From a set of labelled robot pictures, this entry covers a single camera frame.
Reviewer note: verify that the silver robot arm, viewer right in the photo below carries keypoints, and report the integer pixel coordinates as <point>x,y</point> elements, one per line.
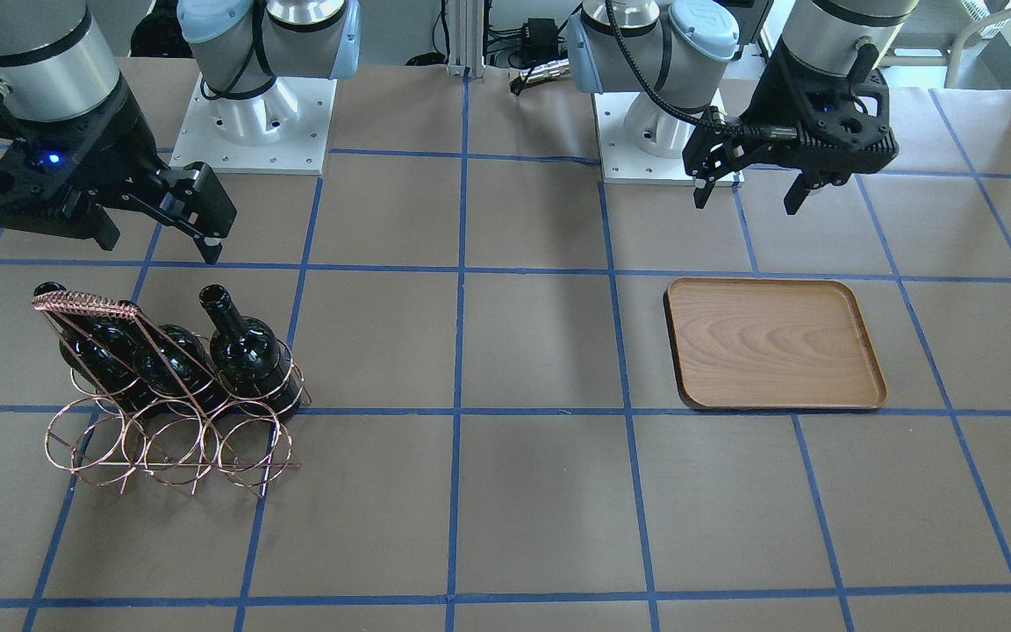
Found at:
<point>819,32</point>

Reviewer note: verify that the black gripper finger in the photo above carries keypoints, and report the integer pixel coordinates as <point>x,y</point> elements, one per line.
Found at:
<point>209,246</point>
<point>103,230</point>
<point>800,189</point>
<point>703,189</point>

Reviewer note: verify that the black power adapter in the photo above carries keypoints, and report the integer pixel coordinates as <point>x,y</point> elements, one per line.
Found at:
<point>539,33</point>

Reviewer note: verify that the black gripper body, viewer right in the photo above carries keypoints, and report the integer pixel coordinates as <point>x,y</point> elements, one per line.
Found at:
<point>777,98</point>

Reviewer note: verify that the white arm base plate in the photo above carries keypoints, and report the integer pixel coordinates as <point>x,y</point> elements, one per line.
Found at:
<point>639,143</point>
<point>282,132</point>

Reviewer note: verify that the wooden tray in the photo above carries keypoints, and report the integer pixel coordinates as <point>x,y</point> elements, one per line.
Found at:
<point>749,343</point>

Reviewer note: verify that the black gripper body, viewer left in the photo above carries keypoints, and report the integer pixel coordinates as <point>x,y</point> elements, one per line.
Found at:
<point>122,132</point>

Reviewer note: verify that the copper wire bottle basket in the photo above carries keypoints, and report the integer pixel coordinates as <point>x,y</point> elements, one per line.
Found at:
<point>105,447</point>

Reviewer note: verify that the aluminium frame post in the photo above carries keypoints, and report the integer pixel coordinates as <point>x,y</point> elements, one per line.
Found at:
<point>465,37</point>

